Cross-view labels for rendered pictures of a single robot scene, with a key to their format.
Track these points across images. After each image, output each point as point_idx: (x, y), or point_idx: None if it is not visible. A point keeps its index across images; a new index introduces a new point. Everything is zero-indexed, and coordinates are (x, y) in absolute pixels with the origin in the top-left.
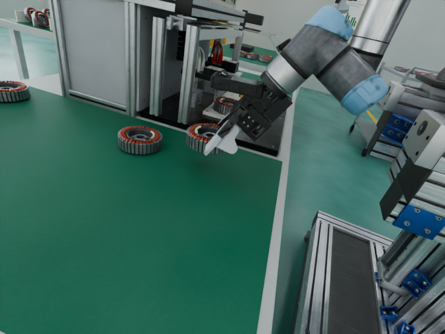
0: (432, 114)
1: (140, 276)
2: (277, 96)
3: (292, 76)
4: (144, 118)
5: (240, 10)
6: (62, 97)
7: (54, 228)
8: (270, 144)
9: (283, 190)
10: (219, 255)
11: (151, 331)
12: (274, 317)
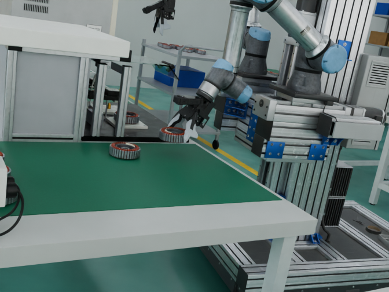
0: (262, 95)
1: (218, 188)
2: (210, 102)
3: (216, 91)
4: (85, 141)
5: None
6: (7, 142)
7: (170, 187)
8: None
9: (215, 155)
10: (229, 178)
11: (241, 194)
12: (205, 289)
